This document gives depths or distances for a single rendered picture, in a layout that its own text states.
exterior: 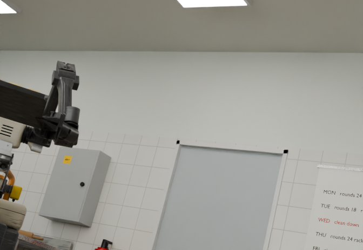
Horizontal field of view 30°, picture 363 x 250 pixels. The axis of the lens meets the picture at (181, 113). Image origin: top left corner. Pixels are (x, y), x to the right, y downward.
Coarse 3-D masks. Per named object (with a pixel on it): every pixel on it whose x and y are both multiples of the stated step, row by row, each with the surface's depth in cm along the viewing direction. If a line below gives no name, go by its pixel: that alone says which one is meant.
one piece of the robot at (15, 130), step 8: (0, 120) 316; (8, 120) 317; (0, 128) 315; (8, 128) 316; (16, 128) 317; (24, 128) 319; (32, 128) 325; (0, 136) 315; (8, 136) 316; (16, 136) 317; (24, 136) 319; (16, 144) 317
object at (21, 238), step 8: (24, 240) 576; (32, 240) 585; (40, 240) 646; (48, 240) 642; (56, 240) 637; (64, 240) 633; (16, 248) 573; (32, 248) 640; (40, 248) 617; (48, 248) 602; (56, 248) 612; (64, 248) 629
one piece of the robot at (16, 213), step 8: (8, 176) 357; (8, 184) 356; (16, 192) 355; (0, 200) 334; (8, 200) 355; (0, 208) 332; (8, 208) 333; (16, 208) 334; (24, 208) 336; (0, 216) 331; (8, 216) 332; (16, 216) 333; (24, 216) 336; (8, 224) 332; (16, 224) 333; (8, 232) 331; (16, 232) 332; (8, 240) 330; (16, 240) 332; (0, 248) 328; (8, 248) 329
